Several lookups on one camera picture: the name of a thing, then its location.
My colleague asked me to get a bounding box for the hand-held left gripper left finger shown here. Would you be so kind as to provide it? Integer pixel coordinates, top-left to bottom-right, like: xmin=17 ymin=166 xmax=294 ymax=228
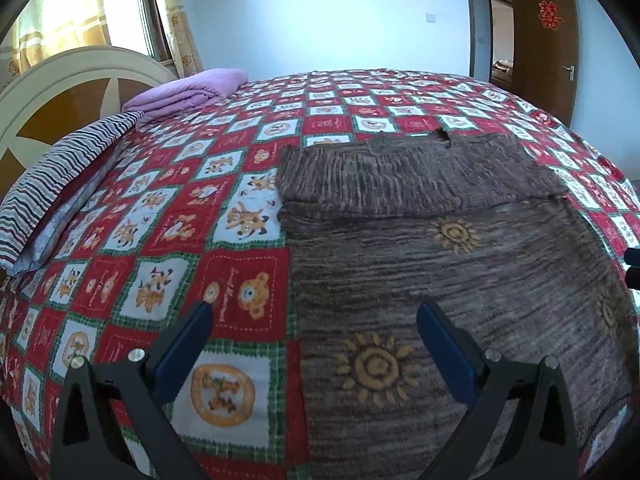
xmin=52 ymin=301 xmax=216 ymax=480

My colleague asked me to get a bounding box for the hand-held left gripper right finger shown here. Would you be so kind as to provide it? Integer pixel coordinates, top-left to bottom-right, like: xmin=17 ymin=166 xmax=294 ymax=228
xmin=416 ymin=301 xmax=581 ymax=480

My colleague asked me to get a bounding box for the brown knitted sweater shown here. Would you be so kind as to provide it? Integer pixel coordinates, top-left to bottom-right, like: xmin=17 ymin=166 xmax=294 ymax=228
xmin=276 ymin=130 xmax=640 ymax=480

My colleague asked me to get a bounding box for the red checkered bear-print bedspread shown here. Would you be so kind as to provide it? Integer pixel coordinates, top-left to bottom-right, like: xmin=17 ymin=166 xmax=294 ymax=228
xmin=0 ymin=67 xmax=640 ymax=480

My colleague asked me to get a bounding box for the grey pillow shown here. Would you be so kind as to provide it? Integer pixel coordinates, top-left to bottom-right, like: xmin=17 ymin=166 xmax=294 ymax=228
xmin=15 ymin=150 xmax=121 ymax=277

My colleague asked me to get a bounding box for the brown wooden door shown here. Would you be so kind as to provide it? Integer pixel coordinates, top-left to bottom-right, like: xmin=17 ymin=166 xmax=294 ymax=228
xmin=510 ymin=0 xmax=580 ymax=126

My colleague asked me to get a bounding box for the striped pillow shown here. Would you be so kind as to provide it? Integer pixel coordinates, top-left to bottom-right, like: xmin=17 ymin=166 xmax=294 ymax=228
xmin=0 ymin=110 xmax=146 ymax=273

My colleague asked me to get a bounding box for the red paper door decoration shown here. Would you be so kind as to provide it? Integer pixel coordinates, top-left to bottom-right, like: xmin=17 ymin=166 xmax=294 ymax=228
xmin=538 ymin=0 xmax=562 ymax=30

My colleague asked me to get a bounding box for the folded purple blanket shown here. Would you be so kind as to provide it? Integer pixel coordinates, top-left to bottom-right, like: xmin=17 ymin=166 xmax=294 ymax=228
xmin=122 ymin=68 xmax=249 ymax=123

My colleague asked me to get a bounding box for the cream and brown headboard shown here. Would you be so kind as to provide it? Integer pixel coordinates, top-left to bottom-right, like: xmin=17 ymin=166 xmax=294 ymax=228
xmin=0 ymin=46 xmax=179 ymax=196

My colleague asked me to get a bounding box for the narrow yellow curtain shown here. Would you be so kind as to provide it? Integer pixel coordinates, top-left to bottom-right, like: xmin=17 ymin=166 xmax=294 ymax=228
xmin=150 ymin=0 xmax=203 ymax=78

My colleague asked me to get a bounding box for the window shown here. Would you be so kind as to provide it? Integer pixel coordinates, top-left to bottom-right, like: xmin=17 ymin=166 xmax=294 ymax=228
xmin=100 ymin=0 xmax=168 ymax=63

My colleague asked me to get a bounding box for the wide yellow curtain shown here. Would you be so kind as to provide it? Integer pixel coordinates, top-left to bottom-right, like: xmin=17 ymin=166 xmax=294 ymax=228
xmin=0 ymin=0 xmax=112 ymax=93

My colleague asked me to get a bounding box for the brown door frame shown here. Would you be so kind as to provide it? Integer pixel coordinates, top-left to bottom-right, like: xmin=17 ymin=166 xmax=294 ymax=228
xmin=462 ymin=0 xmax=516 ymax=81

